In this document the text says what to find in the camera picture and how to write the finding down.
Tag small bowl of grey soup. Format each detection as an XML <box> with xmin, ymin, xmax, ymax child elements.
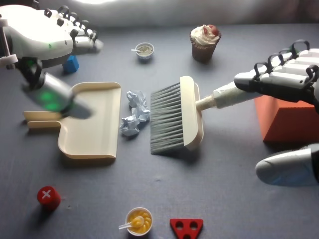
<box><xmin>131</xmin><ymin>42</ymin><xmax>155</xmax><ymax>62</ymax></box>

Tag blue hexagonal block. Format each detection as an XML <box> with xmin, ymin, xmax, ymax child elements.
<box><xmin>62</xmin><ymin>54</ymin><xmax>80</xmax><ymax>74</ymax></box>

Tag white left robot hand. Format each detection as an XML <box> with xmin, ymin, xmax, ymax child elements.
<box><xmin>0</xmin><ymin>0</ymin><xmax>104</xmax><ymax>120</ymax></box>

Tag toy cupcake with cream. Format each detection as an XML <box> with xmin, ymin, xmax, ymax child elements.
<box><xmin>189</xmin><ymin>24</ymin><xmax>222</xmax><ymax>63</ymax></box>

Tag red cylinder with white cross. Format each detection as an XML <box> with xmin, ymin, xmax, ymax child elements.
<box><xmin>36</xmin><ymin>185</ymin><xmax>62</xmax><ymax>210</ymax></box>

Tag white paper ball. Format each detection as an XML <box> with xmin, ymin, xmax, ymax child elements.
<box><xmin>131</xmin><ymin>107</ymin><xmax>152</xmax><ymax>124</ymax></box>
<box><xmin>119</xmin><ymin>116</ymin><xmax>140</xmax><ymax>137</ymax></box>
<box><xmin>126</xmin><ymin>91</ymin><xmax>148</xmax><ymax>109</ymax></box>

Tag red triangle block with holes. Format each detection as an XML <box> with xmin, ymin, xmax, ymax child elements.
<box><xmin>169</xmin><ymin>218</ymin><xmax>204</xmax><ymax>239</ymax></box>

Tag large orange block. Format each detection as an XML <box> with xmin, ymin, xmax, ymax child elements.
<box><xmin>254</xmin><ymin>94</ymin><xmax>319</xmax><ymax>144</ymax></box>

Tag cream brush grey bristles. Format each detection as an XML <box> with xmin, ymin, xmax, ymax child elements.
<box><xmin>150</xmin><ymin>76</ymin><xmax>257</xmax><ymax>155</ymax></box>

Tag white backdrop sheet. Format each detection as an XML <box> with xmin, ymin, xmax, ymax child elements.
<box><xmin>37</xmin><ymin>0</ymin><xmax>319</xmax><ymax>28</ymax></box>

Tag cream plastic dustpan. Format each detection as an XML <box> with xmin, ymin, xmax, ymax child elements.
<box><xmin>23</xmin><ymin>81</ymin><xmax>122</xmax><ymax>160</ymax></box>

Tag grey table cloth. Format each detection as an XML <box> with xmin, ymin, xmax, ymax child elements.
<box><xmin>0</xmin><ymin>23</ymin><xmax>319</xmax><ymax>239</ymax></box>

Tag small bowl of yellow food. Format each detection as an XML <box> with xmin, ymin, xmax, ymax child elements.
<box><xmin>118</xmin><ymin>207</ymin><xmax>153</xmax><ymax>236</ymax></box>

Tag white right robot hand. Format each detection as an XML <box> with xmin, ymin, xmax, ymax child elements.
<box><xmin>233</xmin><ymin>39</ymin><xmax>319</xmax><ymax>188</ymax></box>

